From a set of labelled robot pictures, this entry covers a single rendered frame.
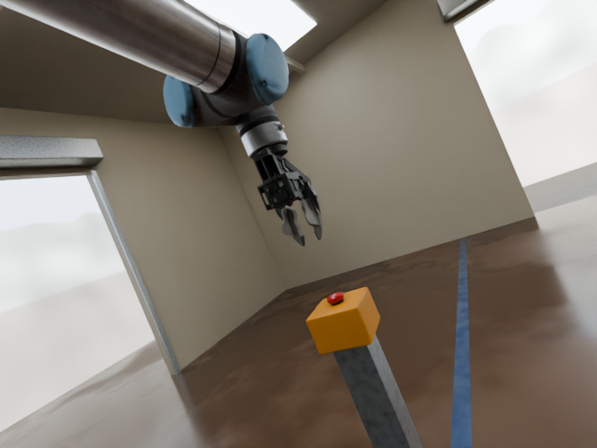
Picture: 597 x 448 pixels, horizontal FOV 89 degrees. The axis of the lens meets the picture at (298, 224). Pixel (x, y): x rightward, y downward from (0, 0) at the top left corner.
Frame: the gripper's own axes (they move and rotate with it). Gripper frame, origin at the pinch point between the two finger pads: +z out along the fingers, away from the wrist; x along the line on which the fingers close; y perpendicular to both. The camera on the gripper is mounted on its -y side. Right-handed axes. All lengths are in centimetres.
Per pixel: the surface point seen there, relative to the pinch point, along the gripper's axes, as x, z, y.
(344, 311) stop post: 3.0, 15.7, 6.2
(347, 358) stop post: -1.3, 26.2, 4.4
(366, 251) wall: -128, 100, -513
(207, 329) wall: -366, 99, -304
